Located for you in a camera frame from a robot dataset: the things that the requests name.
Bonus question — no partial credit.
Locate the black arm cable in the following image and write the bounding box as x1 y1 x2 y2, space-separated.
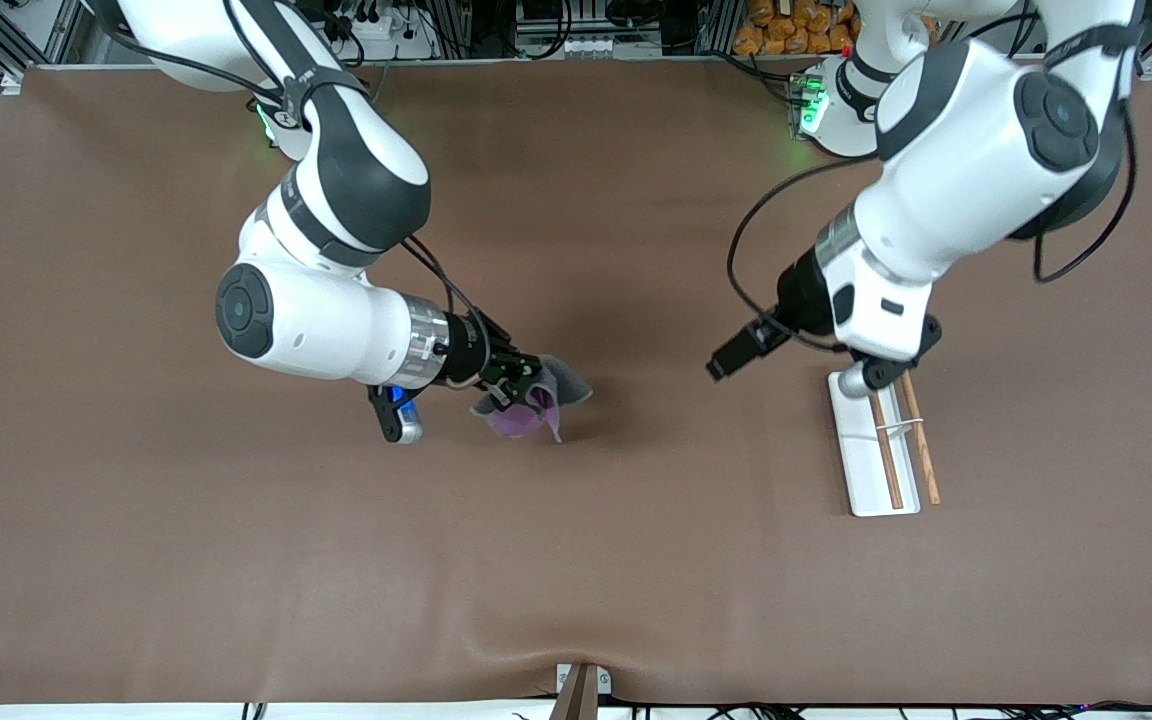
116 0 493 353
726 20 1139 353

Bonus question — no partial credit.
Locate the black and silver electronics box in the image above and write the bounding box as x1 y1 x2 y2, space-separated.
514 0 669 61

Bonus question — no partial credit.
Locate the camera pole with white bracket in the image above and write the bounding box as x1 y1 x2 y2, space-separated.
548 662 614 720

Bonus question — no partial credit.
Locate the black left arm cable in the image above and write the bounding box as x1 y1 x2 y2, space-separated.
726 20 1139 353

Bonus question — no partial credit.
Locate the brown table mat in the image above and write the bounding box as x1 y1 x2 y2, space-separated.
0 58 1152 707

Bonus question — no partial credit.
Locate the pile of orange packets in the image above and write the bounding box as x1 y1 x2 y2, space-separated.
732 0 859 58

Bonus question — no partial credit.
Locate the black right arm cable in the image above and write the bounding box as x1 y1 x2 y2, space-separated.
116 0 493 353

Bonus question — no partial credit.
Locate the white rack with wooden rods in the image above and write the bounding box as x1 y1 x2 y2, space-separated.
826 365 942 519

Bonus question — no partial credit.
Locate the white power strip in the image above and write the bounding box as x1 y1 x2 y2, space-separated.
331 0 440 63

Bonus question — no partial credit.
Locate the grey and purple towel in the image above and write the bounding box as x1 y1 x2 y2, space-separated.
469 354 595 445

